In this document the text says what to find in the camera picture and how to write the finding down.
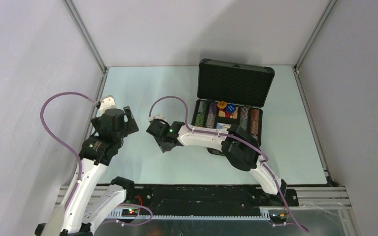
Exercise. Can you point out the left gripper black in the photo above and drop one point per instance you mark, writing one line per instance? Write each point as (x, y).
(130, 126)

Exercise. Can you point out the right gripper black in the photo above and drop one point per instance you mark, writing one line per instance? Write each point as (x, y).
(164, 147)

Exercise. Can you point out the red Texas Hold'em card deck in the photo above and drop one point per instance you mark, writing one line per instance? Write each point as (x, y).
(222, 113)

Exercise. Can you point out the orange round button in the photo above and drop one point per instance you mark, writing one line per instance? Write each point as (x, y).
(222, 105)

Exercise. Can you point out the blue round dealer button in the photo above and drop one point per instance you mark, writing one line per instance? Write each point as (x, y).
(230, 108)

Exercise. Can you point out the black poker set case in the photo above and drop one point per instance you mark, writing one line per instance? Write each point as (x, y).
(243, 85)

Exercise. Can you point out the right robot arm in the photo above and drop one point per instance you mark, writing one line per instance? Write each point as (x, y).
(238, 146)

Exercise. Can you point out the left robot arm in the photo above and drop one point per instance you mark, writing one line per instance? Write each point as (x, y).
(74, 217)

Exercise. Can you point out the green chip stack row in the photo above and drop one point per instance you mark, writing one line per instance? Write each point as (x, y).
(200, 117)

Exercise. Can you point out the purple chip stack row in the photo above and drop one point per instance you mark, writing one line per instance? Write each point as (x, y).
(211, 115)

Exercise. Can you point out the blue card deck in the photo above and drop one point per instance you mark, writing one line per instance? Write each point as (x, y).
(220, 125)

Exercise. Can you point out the blue orange chip stack row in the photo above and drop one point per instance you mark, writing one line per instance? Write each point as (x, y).
(244, 116)

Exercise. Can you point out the dark orange chip stack row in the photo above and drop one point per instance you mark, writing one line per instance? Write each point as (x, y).
(254, 123)

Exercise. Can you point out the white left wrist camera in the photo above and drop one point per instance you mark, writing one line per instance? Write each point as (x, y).
(105, 103)

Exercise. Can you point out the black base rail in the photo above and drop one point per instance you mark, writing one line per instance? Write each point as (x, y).
(207, 200)

